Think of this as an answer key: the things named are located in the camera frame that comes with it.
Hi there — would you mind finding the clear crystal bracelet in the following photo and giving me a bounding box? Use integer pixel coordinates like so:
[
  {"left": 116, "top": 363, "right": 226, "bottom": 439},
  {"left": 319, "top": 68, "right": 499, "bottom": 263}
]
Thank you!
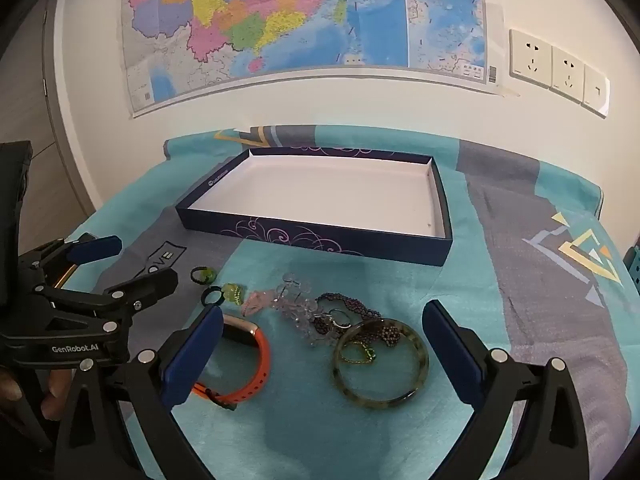
[{"left": 272, "top": 272, "right": 341, "bottom": 348}]

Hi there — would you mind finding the pink ring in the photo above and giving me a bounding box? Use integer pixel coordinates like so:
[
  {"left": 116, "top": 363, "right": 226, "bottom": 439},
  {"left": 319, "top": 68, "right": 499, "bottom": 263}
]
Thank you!
[{"left": 242, "top": 290, "right": 278, "bottom": 317}]

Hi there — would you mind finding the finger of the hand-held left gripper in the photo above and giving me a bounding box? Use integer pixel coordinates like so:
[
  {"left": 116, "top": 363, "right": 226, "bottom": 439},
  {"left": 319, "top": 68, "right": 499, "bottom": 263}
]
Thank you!
[
  {"left": 19, "top": 234, "right": 123, "bottom": 288},
  {"left": 37, "top": 269, "right": 179, "bottom": 331}
]

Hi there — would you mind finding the purple beaded bracelet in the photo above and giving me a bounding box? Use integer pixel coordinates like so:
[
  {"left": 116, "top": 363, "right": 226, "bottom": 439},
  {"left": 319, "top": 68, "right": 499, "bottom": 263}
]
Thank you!
[{"left": 315, "top": 292, "right": 403, "bottom": 351}]

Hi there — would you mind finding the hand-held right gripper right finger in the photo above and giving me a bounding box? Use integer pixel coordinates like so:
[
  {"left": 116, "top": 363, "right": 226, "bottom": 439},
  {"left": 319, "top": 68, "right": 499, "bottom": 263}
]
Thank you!
[{"left": 421, "top": 300, "right": 591, "bottom": 480}]

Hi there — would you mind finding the orange smart watch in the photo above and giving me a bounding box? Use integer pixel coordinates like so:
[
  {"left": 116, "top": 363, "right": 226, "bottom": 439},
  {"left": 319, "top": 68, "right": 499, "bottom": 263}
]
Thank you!
[{"left": 194, "top": 314, "right": 272, "bottom": 411}]

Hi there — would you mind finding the tortoiseshell bangle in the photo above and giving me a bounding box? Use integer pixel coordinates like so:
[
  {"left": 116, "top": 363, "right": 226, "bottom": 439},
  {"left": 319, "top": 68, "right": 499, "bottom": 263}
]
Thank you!
[{"left": 332, "top": 318, "right": 430, "bottom": 409}]

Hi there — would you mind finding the colourful wall map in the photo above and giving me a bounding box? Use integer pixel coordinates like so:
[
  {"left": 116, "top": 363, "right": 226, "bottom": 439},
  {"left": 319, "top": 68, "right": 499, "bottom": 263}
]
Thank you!
[{"left": 120, "top": 0, "right": 503, "bottom": 120}]

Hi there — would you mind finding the white wall outlet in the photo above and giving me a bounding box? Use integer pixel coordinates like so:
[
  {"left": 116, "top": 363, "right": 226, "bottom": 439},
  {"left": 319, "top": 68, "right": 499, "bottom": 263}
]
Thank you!
[
  {"left": 581, "top": 64, "right": 611, "bottom": 118},
  {"left": 551, "top": 45, "right": 586, "bottom": 103},
  {"left": 509, "top": 29, "right": 553, "bottom": 86}
]

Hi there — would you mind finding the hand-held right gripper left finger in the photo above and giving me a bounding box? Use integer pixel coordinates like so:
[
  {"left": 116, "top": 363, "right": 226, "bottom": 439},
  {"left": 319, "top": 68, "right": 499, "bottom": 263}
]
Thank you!
[{"left": 54, "top": 304, "right": 225, "bottom": 480}]

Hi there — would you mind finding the navy patterned box tray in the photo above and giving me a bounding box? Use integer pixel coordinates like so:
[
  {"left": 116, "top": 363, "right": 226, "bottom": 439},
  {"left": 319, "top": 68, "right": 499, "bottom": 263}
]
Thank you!
[{"left": 175, "top": 147, "right": 454, "bottom": 267}]

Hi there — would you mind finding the person's left hand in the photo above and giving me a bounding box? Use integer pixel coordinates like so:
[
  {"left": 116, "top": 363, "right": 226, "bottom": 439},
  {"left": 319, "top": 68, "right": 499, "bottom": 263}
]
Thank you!
[{"left": 0, "top": 369, "right": 71, "bottom": 418}]

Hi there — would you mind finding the blue perforated bin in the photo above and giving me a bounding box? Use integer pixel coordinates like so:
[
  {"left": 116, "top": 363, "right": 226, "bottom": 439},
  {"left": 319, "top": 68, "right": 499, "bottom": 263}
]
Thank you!
[{"left": 622, "top": 247, "right": 640, "bottom": 293}]

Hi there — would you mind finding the grey wooden door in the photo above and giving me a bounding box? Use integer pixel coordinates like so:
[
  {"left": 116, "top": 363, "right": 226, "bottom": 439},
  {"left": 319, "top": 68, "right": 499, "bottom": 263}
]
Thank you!
[{"left": 0, "top": 0, "right": 96, "bottom": 256}]

